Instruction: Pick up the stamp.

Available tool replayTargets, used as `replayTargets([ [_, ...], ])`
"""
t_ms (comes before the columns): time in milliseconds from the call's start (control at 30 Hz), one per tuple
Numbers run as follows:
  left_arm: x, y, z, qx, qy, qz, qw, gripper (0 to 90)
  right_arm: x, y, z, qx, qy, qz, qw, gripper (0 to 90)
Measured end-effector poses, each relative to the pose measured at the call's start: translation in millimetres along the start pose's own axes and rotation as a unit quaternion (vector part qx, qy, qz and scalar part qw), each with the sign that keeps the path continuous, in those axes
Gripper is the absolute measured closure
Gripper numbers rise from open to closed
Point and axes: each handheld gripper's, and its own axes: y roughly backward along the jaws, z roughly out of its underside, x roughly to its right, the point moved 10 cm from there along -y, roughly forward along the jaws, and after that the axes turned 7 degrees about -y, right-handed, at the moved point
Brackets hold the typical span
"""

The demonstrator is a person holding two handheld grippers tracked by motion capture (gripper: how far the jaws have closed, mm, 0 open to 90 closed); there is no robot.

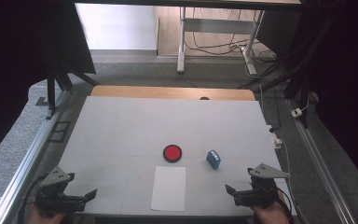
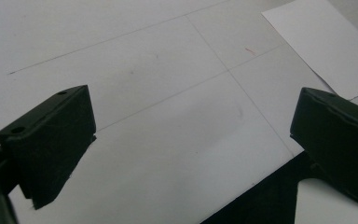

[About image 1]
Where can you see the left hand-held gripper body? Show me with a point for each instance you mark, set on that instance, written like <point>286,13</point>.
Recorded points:
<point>55,194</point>

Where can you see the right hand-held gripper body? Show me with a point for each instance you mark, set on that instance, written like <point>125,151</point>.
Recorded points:
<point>261,188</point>

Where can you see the blue stamp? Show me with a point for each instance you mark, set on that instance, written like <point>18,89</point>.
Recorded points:
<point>213,159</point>

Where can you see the round red ink pad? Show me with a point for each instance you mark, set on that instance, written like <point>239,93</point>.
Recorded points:
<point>172,153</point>

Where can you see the person's left hand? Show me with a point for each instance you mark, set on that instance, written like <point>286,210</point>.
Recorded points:
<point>40,216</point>

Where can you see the person's right hand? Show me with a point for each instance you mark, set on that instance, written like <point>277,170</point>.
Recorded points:
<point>270,215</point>

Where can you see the white power strip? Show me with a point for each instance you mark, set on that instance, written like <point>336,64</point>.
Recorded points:
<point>275,138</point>

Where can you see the white paper sheet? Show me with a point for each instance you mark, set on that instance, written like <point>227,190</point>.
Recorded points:
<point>168,188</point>

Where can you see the black floor socket plate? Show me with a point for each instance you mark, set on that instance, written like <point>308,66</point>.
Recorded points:
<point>59,131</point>

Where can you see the large white table mat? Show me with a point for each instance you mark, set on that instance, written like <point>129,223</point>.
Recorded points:
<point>130,130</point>

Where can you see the small white plug adapter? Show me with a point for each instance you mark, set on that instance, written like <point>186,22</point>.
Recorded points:
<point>296,112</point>

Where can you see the black table grommet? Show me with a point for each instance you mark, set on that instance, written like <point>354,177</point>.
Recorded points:
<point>204,98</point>

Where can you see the black tripod stand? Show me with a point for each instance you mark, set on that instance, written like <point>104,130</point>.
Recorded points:
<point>51,90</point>

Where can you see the black metal stand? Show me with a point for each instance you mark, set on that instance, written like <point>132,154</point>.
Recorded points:
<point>295,71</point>

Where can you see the black curtain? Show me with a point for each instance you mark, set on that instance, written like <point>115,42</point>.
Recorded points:
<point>21,56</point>
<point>345,77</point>

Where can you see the aluminium floor rail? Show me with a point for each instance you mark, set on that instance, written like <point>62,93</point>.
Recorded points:
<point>28,161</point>
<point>315,161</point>

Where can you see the white desk frame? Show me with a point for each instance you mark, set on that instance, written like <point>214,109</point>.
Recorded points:
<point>217,26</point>

